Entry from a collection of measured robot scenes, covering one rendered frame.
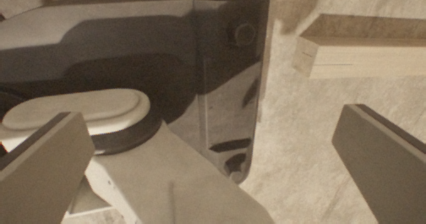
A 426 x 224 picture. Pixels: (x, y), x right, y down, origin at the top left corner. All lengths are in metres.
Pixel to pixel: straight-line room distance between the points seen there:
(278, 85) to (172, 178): 0.58
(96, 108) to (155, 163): 0.12
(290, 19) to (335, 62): 0.18
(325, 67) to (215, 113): 0.36
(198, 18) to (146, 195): 0.31
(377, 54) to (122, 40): 0.71
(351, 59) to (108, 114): 0.66
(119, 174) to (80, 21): 0.27
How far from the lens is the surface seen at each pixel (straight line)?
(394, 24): 1.00
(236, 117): 0.54
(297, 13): 0.74
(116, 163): 0.34
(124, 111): 0.35
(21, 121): 0.40
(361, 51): 0.79
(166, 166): 0.31
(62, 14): 0.47
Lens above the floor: 0.61
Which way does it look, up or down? 56 degrees down
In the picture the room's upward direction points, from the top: 155 degrees clockwise
